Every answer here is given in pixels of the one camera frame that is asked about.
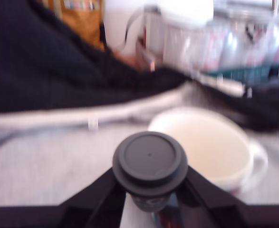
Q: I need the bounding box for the red patterned coffee mug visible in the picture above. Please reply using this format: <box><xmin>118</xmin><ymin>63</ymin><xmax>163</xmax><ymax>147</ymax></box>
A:
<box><xmin>147</xmin><ymin>106</ymin><xmax>269</xmax><ymax>196</ymax></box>

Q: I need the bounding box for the dark green box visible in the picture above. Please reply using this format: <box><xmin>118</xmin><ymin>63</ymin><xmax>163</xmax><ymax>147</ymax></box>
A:
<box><xmin>205</xmin><ymin>64</ymin><xmax>279</xmax><ymax>84</ymax></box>

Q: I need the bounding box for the silver tin, black logo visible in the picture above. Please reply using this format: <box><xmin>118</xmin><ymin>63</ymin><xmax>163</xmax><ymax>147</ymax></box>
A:
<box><xmin>205</xmin><ymin>18</ymin><xmax>272</xmax><ymax>68</ymax></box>

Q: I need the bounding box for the dark grey coffee capsule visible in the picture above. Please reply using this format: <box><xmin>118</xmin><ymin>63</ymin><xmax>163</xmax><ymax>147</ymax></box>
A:
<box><xmin>112</xmin><ymin>132</ymin><xmax>189</xmax><ymax>213</ymax></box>

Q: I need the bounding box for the black camera cable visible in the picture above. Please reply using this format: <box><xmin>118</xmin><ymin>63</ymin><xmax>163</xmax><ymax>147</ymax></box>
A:
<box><xmin>124</xmin><ymin>9</ymin><xmax>145</xmax><ymax>46</ymax></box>

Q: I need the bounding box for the black and grey cloth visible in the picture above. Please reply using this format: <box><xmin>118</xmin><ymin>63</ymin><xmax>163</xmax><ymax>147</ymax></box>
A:
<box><xmin>0</xmin><ymin>0</ymin><xmax>279</xmax><ymax>208</ymax></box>

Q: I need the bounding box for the yellow coffee bag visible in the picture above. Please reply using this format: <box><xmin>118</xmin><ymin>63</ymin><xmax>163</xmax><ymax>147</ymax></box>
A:
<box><xmin>48</xmin><ymin>0</ymin><xmax>106</xmax><ymax>52</ymax></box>

